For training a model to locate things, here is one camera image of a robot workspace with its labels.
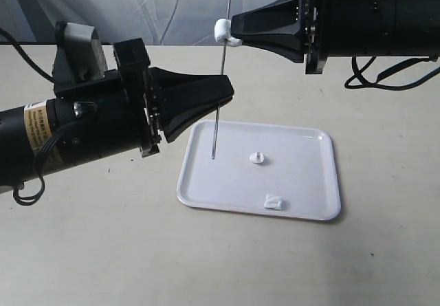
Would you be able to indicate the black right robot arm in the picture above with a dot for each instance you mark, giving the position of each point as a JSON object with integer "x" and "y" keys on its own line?
{"x": 416, "y": 32}

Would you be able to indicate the white marshmallow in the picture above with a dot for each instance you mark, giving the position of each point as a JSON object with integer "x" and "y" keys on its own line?
{"x": 223, "y": 35}
{"x": 257, "y": 158}
{"x": 273, "y": 202}

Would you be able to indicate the blue-grey backdrop curtain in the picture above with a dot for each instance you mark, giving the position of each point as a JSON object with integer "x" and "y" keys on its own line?
{"x": 156, "y": 22}

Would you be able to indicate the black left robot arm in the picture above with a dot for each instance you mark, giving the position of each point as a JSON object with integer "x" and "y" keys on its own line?
{"x": 30, "y": 134}

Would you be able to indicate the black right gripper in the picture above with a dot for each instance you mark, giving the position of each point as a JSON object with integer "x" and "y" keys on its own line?
{"x": 335, "y": 28}

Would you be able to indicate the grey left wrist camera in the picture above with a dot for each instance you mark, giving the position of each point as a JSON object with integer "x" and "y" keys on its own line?
{"x": 79, "y": 54}

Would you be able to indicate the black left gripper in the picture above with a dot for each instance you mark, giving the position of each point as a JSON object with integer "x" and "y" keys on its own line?
{"x": 109, "y": 116}

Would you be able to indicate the white plastic tray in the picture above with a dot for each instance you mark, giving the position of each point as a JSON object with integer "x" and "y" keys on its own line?
{"x": 299, "y": 166}

